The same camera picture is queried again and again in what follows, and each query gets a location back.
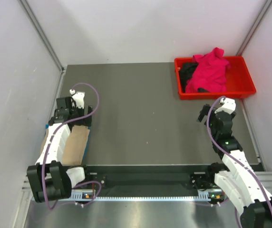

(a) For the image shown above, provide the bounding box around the red plastic bin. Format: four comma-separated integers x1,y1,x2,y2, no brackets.
174,56,256,100

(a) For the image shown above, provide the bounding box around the purple cable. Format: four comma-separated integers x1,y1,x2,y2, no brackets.
206,95,272,228
39,83,102,210

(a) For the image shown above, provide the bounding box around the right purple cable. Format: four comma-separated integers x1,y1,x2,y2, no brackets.
206,95,272,228

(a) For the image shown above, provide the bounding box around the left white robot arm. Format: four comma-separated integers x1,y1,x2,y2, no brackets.
27,92,93,203

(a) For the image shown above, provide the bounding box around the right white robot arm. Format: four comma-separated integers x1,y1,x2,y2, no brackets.
197,96,272,228

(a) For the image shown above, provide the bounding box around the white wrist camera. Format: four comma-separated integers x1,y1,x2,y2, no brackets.
69,89,85,109
214,97,236,114

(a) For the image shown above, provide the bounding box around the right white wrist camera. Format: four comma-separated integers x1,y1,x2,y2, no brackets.
214,97,236,114

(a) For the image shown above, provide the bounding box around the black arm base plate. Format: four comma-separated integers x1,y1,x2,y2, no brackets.
82,164,213,189

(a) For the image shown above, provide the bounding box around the grey slotted cable duct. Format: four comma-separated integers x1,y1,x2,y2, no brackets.
31,190,226,202

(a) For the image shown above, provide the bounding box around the pink t shirt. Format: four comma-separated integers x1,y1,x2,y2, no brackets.
185,47,231,93

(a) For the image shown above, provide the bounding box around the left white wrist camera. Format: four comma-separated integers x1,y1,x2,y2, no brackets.
69,89,85,109

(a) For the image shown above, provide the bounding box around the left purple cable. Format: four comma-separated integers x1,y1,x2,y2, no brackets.
39,83,102,210

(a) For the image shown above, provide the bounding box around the aluminium frame rail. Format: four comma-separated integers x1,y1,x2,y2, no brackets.
255,171,272,190

